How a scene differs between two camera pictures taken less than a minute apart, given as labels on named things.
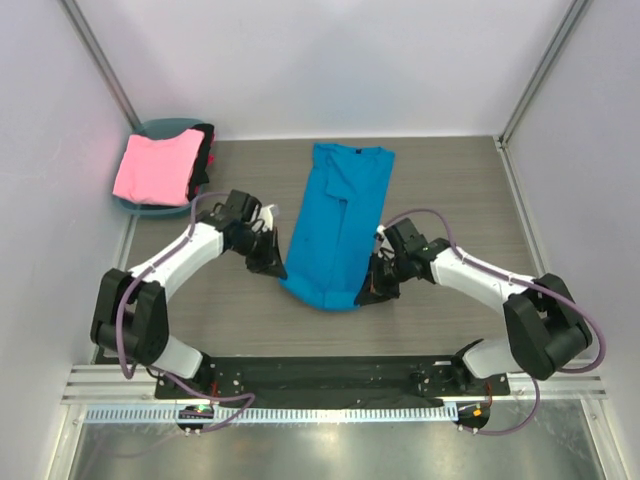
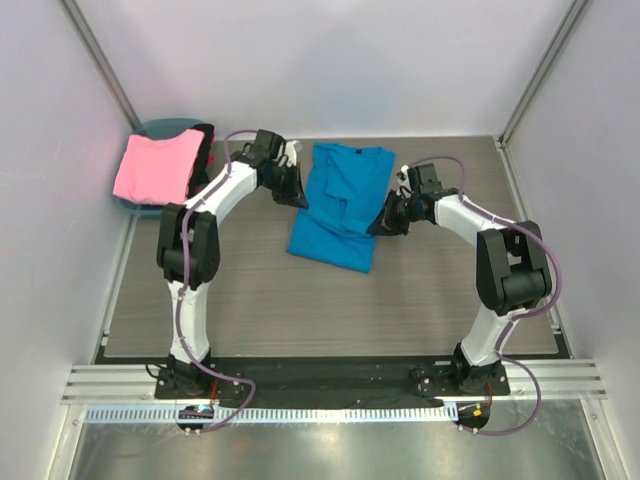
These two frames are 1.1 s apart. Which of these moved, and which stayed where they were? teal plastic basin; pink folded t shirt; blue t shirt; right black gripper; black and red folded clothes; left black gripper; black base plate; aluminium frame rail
Moved: left black gripper; right black gripper; blue t shirt
Stayed: black base plate; aluminium frame rail; pink folded t shirt; black and red folded clothes; teal plastic basin
